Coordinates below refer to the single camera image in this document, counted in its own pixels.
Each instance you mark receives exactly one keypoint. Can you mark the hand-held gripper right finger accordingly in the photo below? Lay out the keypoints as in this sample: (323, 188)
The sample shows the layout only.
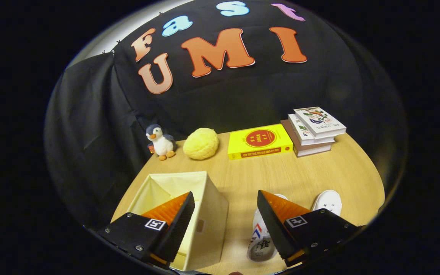
(275, 229)

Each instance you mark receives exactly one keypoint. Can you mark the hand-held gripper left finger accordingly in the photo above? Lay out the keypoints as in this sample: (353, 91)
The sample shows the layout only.
(176, 229)

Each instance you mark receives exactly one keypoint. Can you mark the brown cover book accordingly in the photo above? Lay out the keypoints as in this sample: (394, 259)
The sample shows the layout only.
(311, 149)

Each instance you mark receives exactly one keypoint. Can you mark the penguin plush toy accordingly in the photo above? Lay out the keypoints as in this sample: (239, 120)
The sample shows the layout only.
(162, 143)

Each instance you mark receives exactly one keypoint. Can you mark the cream fabric storage box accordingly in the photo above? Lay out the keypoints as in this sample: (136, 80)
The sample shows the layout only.
(212, 214)

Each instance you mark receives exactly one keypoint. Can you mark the yellow fuzzy round plush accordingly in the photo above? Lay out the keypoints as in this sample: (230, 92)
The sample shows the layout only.
(201, 144)

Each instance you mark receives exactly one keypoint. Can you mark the yellow book with red label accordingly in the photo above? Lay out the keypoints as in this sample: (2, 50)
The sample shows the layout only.
(239, 143)

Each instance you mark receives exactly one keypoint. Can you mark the white floral cover book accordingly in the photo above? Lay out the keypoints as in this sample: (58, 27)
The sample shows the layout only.
(300, 130)
(319, 120)

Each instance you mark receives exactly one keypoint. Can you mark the white canvas shoe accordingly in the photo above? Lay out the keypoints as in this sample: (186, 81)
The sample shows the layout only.
(329, 200)
(260, 248)

